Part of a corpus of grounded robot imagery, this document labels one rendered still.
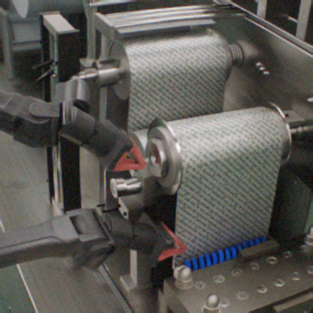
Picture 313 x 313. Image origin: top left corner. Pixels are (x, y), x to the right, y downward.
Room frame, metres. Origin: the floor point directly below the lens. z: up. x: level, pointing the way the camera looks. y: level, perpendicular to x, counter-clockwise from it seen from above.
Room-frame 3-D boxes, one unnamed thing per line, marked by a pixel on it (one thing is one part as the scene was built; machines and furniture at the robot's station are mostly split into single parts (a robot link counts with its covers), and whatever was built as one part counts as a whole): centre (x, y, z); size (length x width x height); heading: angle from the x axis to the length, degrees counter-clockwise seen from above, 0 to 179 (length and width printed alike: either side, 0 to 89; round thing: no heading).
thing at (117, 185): (1.00, 0.11, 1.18); 0.04 x 0.02 x 0.04; 29
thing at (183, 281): (0.89, -0.03, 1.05); 0.04 x 0.04 x 0.04
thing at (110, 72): (1.22, 0.17, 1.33); 0.06 x 0.06 x 0.06; 29
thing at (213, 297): (0.81, -0.08, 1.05); 0.04 x 0.04 x 0.04
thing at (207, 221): (1.02, -0.11, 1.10); 0.23 x 0.01 x 0.18; 119
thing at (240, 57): (1.37, -0.11, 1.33); 0.07 x 0.07 x 0.07; 29
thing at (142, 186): (1.02, 0.08, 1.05); 0.06 x 0.05 x 0.31; 119
